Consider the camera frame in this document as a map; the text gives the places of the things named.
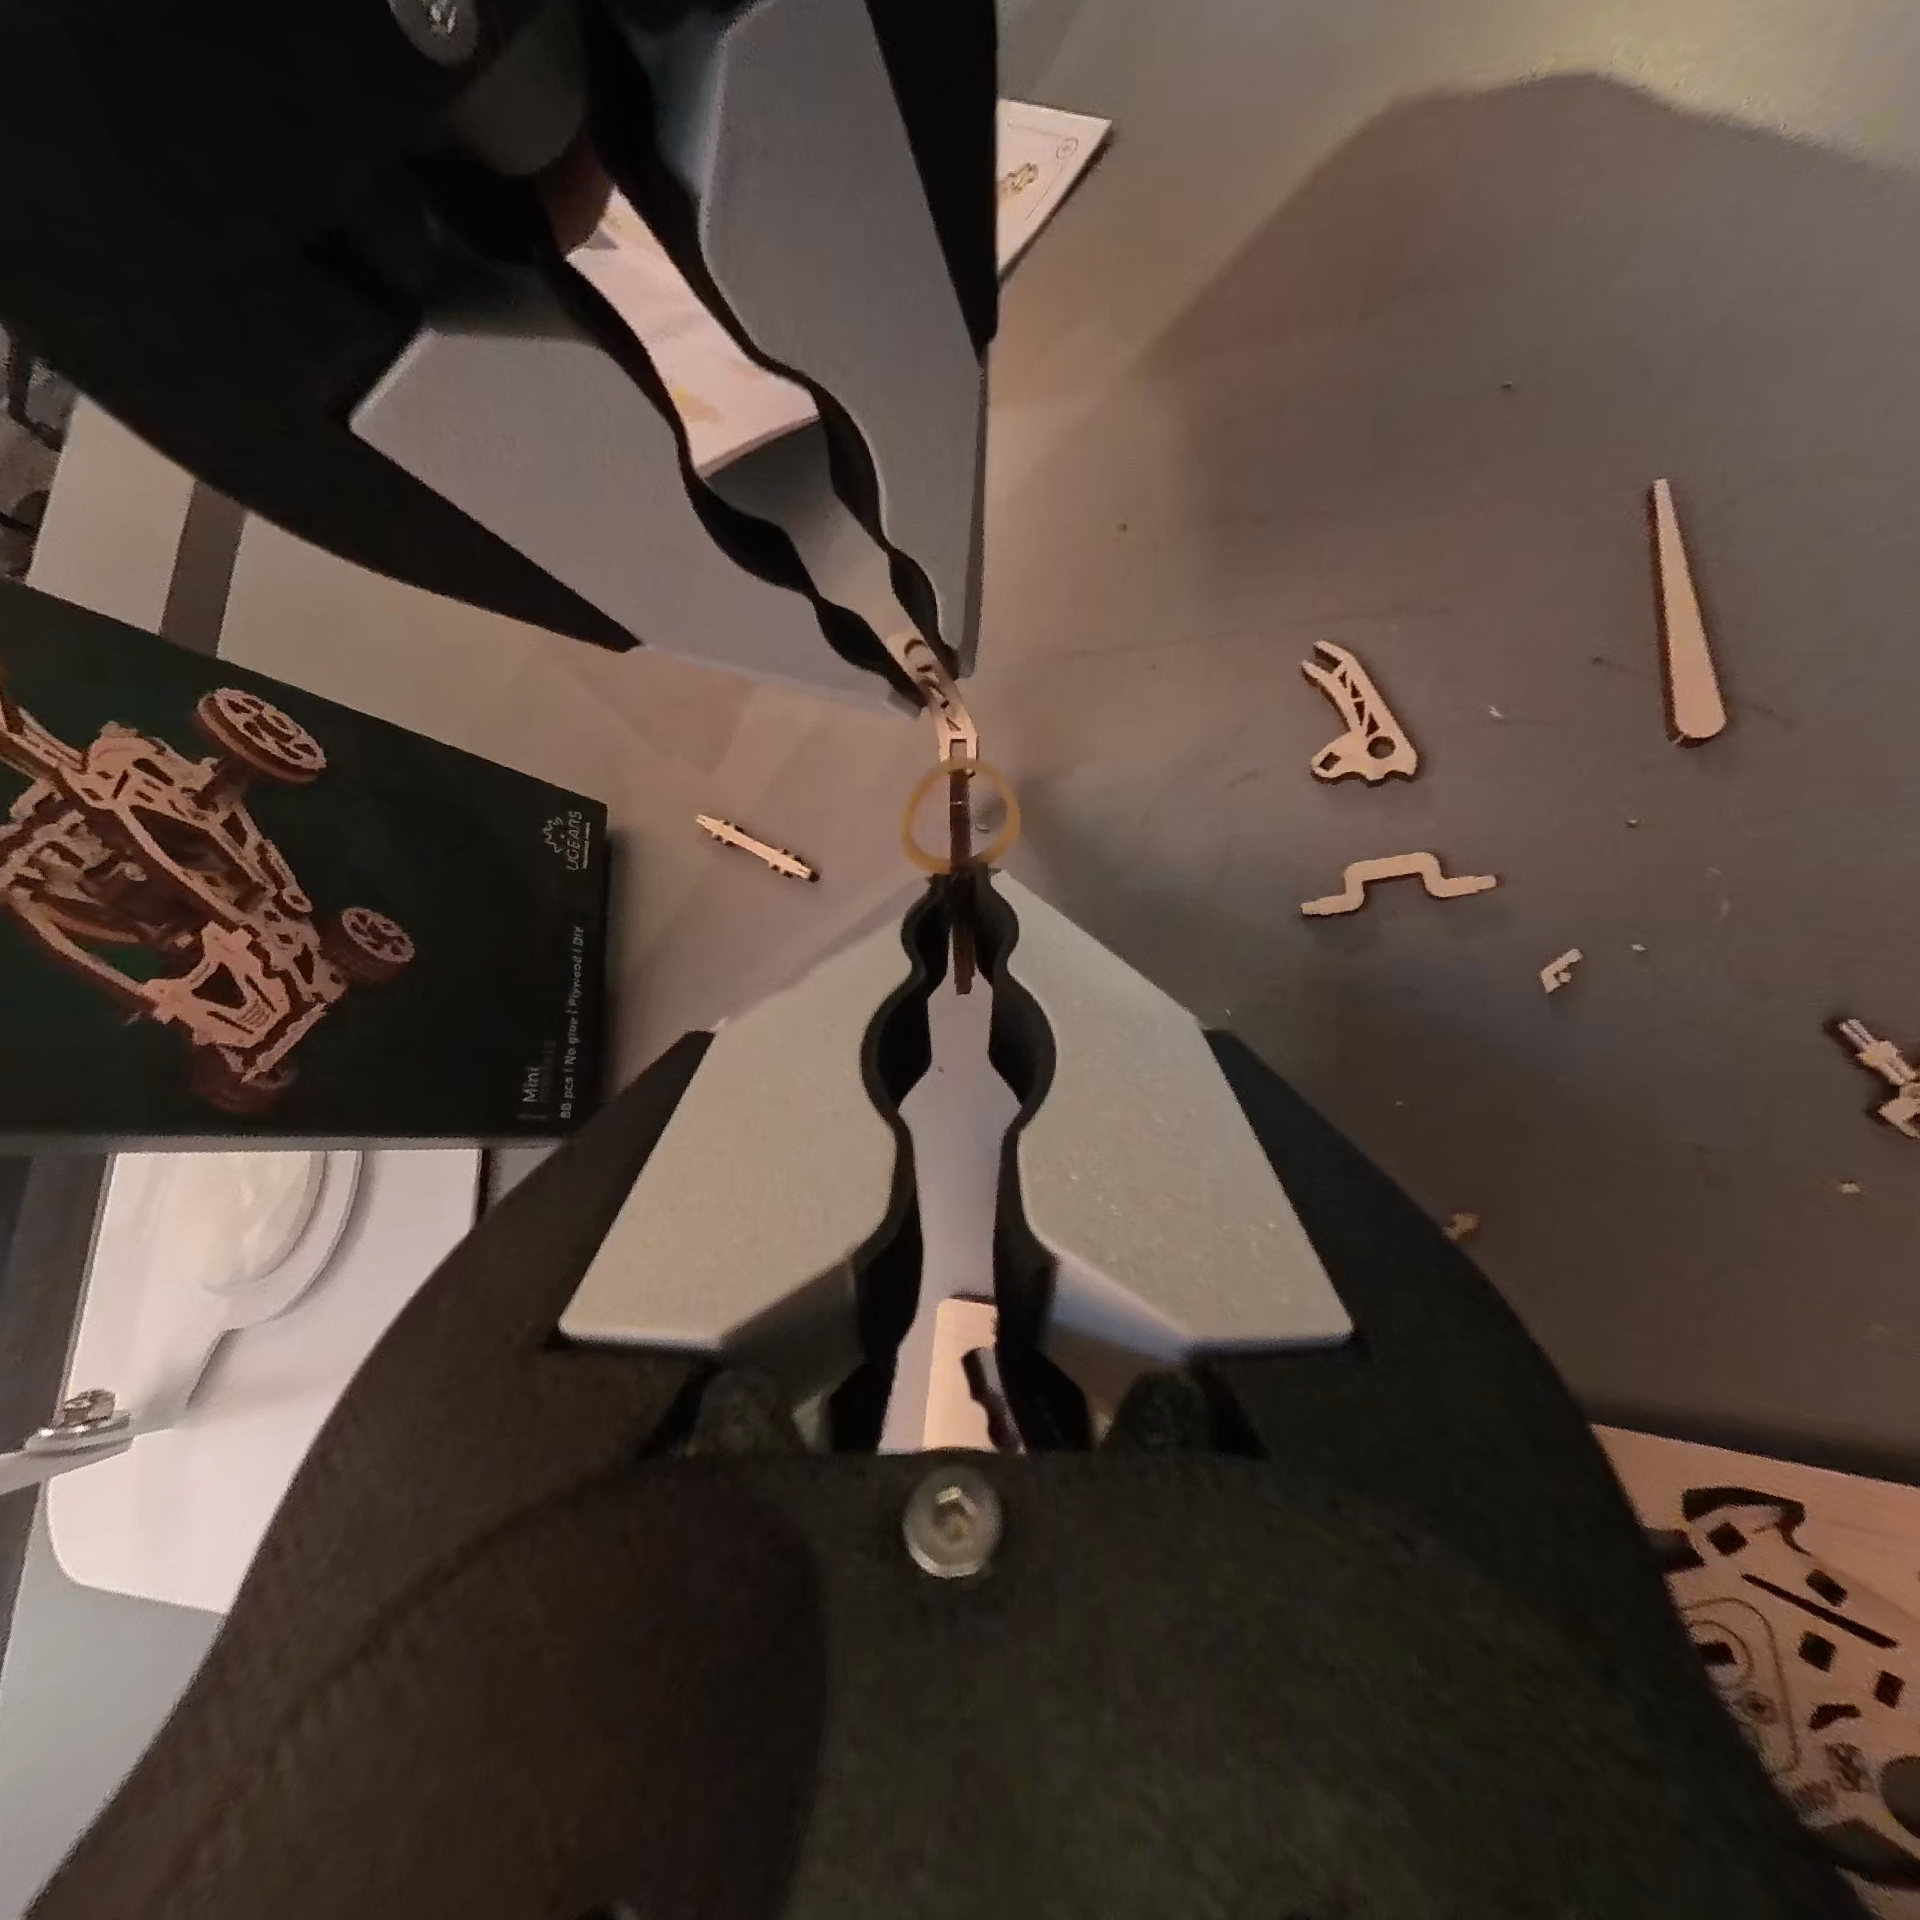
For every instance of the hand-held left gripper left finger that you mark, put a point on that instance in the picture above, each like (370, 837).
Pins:
(735, 1200)

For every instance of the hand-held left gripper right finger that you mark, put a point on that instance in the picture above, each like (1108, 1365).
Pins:
(1184, 1200)

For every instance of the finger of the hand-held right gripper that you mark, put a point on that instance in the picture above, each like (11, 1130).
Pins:
(856, 225)
(510, 434)

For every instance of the tan rubber band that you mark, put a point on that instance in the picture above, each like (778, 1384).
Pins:
(917, 837)

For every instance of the small notched wooden model part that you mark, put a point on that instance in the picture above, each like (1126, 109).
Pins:
(949, 723)

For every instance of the dark green model kit box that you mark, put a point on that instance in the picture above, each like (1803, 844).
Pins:
(452, 931)

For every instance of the white instruction sheet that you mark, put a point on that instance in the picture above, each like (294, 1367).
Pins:
(1050, 164)

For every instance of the thin notched wooden pin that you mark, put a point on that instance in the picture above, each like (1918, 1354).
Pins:
(756, 848)

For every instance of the zigzag wooden part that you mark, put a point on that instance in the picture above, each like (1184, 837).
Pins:
(1388, 867)

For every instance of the tiny hooked wooden part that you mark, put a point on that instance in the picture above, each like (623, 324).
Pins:
(1557, 973)

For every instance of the curved trussed wooden part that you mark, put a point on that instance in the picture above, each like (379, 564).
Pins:
(1373, 755)

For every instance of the white plastic object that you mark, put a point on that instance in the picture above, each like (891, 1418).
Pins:
(224, 1276)

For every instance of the laser-cut plywood sheet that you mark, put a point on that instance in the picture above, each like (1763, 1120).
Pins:
(1724, 1477)

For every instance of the cross-shaped wooden part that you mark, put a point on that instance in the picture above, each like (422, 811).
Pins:
(1887, 1067)

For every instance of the long tapered wooden part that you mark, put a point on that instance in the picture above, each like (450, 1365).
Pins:
(1684, 645)

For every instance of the metal bracket with bolt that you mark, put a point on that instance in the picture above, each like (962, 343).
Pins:
(77, 1428)

